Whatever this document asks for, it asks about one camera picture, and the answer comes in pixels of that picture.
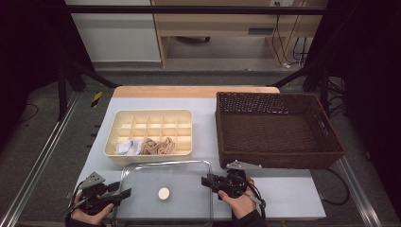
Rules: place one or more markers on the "person's right hand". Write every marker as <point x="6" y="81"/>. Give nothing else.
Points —
<point x="241" y="205"/>

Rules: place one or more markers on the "person's left hand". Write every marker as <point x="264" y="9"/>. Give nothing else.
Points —
<point x="91" y="219"/>

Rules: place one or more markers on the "shiny metal tray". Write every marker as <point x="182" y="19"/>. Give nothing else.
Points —
<point x="183" y="183"/>

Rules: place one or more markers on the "yellow black tape strip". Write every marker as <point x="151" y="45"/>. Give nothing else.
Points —
<point x="96" y="99"/>

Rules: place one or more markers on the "black metal crossbar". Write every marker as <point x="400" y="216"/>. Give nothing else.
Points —
<point x="189" y="10"/>

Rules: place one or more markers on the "white cabinet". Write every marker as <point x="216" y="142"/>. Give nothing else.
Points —
<point x="116" y="41"/>

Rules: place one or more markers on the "white sock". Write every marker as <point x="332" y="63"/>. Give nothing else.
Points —
<point x="124" y="147"/>
<point x="137" y="146"/>

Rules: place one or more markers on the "cream divided organizer box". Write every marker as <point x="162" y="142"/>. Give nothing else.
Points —
<point x="154" y="123"/>

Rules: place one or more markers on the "wall socket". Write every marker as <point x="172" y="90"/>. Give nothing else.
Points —
<point x="277" y="3"/>

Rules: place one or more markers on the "white plug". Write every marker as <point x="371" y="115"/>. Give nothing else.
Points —
<point x="286" y="65"/>

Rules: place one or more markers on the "black metal stand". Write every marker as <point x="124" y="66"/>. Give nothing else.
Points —
<point x="324" y="88"/>
<point x="62" y="94"/>

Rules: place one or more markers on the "light wooden desk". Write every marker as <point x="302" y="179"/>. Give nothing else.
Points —
<point x="220" y="23"/>

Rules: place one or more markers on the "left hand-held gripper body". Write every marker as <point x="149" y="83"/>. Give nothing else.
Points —
<point x="93" y="181"/>

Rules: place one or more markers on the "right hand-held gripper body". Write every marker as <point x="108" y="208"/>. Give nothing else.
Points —
<point x="238" y="165"/>

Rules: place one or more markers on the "round white disc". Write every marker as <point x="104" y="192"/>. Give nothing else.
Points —
<point x="164" y="193"/>

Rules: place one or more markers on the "brown wicker basket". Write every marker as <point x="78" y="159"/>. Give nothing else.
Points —
<point x="299" y="142"/>

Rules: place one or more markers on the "black curtain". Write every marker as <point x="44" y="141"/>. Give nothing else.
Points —
<point x="25" y="47"/>
<point x="372" y="63"/>

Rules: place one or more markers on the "aluminium floor rail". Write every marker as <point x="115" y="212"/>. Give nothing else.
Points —
<point x="359" y="195"/>
<point x="41" y="157"/>

